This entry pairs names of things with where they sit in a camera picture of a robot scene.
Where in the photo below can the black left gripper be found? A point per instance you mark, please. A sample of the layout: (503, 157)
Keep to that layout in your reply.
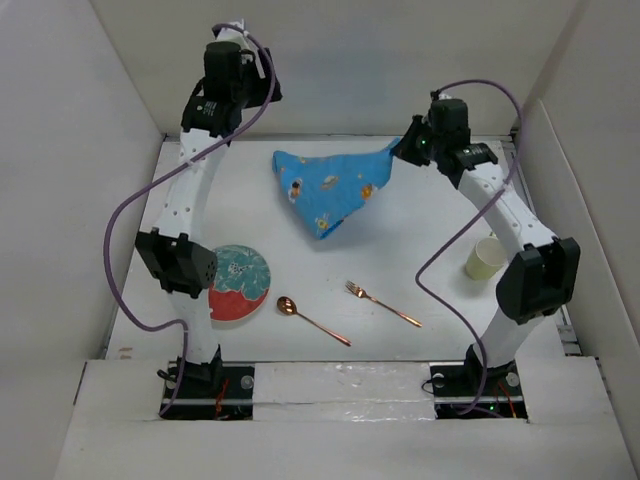
(247, 66)

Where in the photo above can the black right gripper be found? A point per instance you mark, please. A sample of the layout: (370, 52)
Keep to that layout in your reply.
(405, 147)

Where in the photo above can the blue space-print cloth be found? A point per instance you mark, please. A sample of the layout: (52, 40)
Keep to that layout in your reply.
(324, 191)

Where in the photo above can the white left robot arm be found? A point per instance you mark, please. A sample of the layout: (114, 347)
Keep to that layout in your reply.
(174, 250)

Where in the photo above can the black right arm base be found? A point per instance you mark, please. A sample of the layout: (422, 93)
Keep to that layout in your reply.
(454, 387)

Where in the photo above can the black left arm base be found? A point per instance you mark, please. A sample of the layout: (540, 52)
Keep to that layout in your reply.
(216, 391)

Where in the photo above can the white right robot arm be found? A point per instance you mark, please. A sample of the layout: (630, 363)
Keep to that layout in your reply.
(542, 267)

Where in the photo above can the pale yellow paper cup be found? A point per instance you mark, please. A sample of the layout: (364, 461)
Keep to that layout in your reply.
(486, 259)

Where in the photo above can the copper fork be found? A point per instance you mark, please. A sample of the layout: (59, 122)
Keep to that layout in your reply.
(359, 292)

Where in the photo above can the red and teal plate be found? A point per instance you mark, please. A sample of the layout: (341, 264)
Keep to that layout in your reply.
(241, 284)

